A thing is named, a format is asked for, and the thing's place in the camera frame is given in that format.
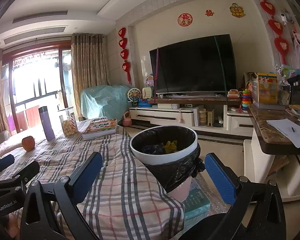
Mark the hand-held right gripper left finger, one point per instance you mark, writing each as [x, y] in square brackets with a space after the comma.
[87, 177]

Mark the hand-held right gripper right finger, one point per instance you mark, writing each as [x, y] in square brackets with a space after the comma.
[220, 177]

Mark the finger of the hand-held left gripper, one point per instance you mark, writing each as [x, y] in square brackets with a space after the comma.
[27, 171]
[5, 161]

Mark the yellow foam fruit net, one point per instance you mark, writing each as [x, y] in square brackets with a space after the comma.
[171, 147]

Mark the white bin with black bag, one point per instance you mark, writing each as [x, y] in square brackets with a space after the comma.
[165, 158]

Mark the red apple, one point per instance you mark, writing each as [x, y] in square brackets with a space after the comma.
[28, 143]

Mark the checked blanket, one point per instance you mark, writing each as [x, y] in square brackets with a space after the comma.
[115, 180]

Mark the teal wrapped box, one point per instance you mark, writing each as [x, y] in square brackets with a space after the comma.
[197, 205]

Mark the thick orange picture book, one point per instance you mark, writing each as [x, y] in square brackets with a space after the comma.
[100, 128]

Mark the purple thermos bottle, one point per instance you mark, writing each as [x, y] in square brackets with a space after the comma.
[47, 122]

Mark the clear cookie jar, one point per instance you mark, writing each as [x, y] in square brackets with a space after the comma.
[68, 125]

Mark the white side cabinet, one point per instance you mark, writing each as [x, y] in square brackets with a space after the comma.
[277, 177]

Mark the small building model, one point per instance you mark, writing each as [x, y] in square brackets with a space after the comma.
[210, 118]

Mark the brown marble counter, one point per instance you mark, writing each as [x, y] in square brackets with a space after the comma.
[262, 132]

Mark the yellow stacked containers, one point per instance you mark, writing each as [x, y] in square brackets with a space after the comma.
[202, 117]

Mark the pink toy kettlebell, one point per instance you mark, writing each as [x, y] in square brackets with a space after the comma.
[127, 121]

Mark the teal covered armchair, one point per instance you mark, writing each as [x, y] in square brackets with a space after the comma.
[102, 102]

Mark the red framed glass door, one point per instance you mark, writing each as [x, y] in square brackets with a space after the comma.
[10, 80]

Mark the white paper sheet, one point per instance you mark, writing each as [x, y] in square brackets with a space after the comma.
[285, 127]

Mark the red toy cash register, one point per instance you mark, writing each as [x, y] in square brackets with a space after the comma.
[233, 93]

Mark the white television cabinet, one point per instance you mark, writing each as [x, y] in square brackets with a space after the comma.
[160, 115]

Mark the blue plastic toy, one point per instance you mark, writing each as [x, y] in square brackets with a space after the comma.
[144, 103]

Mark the toy ferris wheel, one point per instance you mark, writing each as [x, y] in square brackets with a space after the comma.
[133, 95]

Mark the yellow printed box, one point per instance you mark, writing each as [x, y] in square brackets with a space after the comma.
[266, 88]

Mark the yellow toy phone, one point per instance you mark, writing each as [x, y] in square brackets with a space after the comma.
[146, 93]

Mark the black desk holder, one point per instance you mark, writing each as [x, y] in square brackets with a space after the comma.
[297, 93]

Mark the house shaped toy board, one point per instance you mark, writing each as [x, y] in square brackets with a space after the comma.
[150, 81]

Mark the black flat television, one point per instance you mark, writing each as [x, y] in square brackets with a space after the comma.
[192, 65]

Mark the pink hanging dress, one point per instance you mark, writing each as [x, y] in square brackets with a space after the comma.
[299, 50]

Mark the red heart wall hanging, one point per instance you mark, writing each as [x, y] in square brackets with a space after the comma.
[124, 52]
[276, 27]

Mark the round red wall decal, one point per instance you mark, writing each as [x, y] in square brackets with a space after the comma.
[184, 20]

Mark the small red wall decal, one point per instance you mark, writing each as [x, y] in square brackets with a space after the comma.
[209, 13]

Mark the yellow figure wall decal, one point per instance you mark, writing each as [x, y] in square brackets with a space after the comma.
[237, 10]

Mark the white security camera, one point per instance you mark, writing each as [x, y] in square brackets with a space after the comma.
[283, 18]

